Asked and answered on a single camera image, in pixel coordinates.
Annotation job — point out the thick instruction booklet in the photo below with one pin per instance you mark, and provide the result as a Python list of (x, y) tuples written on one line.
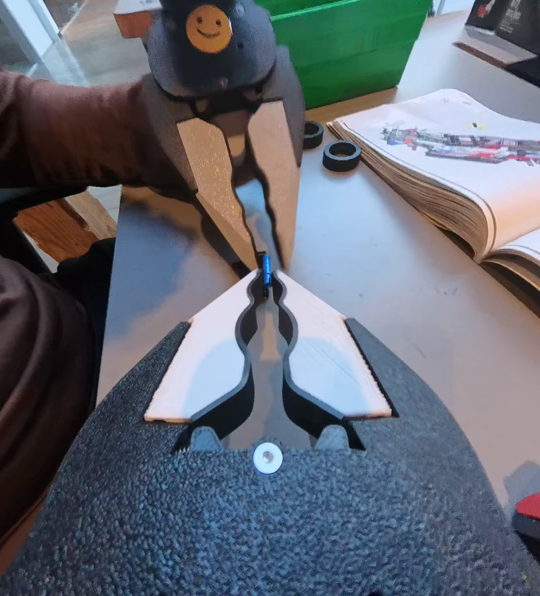
[(461, 186)]

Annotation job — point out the black office chair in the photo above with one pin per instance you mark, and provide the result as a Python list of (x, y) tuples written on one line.
[(9, 223)]

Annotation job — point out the toy car kit box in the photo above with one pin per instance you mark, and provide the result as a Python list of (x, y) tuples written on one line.
[(521, 23)]

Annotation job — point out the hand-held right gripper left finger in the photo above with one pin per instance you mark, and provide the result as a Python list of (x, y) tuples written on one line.
[(204, 372)]

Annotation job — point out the blue toy pin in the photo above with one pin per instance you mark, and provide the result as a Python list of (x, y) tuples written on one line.
[(266, 270)]

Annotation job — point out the black toy tyre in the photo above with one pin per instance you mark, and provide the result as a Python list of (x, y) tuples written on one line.
[(314, 139), (342, 163)]

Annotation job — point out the person's brown shirt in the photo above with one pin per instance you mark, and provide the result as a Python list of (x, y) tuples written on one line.
[(18, 372)]

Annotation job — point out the green plastic bin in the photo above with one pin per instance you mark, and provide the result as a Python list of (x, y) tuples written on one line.
[(344, 51)]

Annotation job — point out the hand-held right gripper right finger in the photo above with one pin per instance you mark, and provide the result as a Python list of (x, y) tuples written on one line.
[(335, 372)]

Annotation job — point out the person's left forearm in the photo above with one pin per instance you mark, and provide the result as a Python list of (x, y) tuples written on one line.
[(65, 130)]

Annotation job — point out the person's black trousers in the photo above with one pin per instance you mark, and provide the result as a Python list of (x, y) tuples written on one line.
[(88, 288)]

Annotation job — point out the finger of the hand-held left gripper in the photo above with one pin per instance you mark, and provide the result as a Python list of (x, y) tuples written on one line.
[(209, 167), (279, 163)]

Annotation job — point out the grey desk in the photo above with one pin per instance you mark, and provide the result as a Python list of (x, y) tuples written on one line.
[(391, 302)]

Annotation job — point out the glass railing panel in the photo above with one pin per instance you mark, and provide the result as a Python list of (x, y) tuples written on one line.
[(9, 37)]

